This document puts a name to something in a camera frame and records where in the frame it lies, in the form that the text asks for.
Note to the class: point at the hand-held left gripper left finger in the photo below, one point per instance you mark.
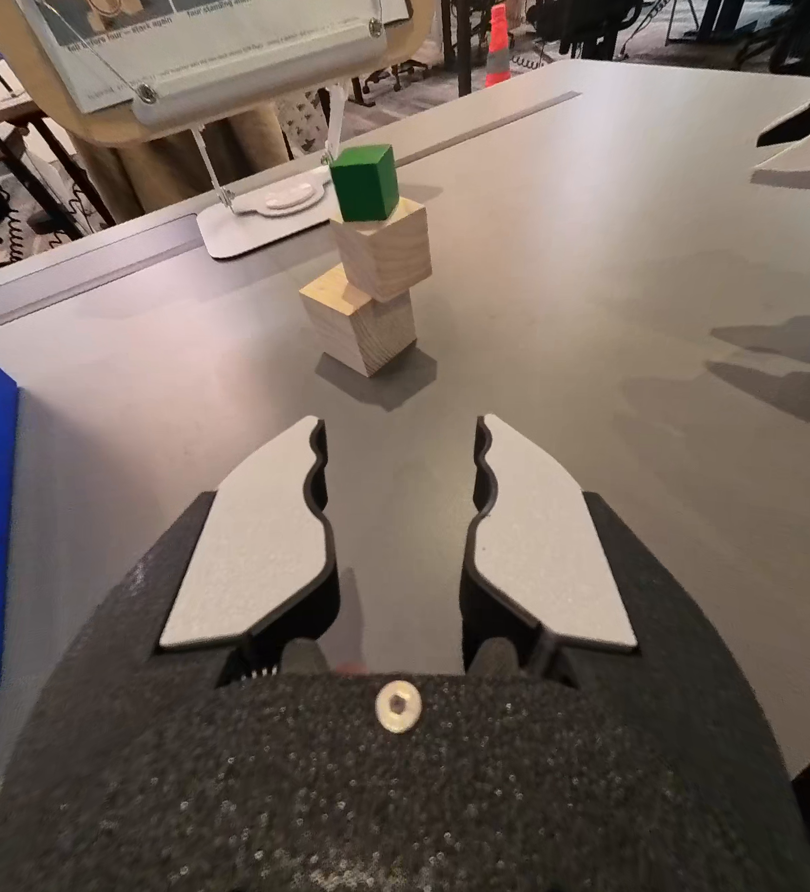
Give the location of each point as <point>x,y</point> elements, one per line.
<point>251,543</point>

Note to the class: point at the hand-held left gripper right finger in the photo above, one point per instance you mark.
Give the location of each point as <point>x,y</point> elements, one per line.
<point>551,550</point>

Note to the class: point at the large plain wooden cube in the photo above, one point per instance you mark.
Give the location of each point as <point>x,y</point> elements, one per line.
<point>370,334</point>

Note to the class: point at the medium plain wooden cube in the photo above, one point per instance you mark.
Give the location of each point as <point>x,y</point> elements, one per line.
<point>387,258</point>

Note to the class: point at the green wooden cube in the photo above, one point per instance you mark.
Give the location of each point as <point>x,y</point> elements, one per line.
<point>366,192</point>

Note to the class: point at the white metal document stand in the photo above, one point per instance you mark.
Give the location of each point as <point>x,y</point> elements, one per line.
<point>237,233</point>

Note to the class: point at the orange traffic cone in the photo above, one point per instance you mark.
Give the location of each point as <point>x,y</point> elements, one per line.
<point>499,56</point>

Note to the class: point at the brown fabric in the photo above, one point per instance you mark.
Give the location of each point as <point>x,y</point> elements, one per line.
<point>154,174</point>

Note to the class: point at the printed white cloth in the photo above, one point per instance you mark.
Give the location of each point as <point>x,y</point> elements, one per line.
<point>300,125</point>

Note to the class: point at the instruction sheet in clear holder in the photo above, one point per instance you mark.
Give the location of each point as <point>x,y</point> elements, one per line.
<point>202,42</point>

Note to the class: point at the wooden desk with black frame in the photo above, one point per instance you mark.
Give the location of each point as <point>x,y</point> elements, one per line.
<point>0,111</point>

